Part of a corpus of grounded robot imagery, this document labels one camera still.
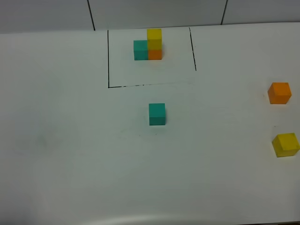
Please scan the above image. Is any teal template block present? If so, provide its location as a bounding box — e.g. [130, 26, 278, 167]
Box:
[134, 40, 148, 60]

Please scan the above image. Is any orange template block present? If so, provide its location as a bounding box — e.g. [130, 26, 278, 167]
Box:
[148, 50, 162, 60]

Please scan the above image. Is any yellow template block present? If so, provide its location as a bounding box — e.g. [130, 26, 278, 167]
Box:
[147, 29, 162, 50]

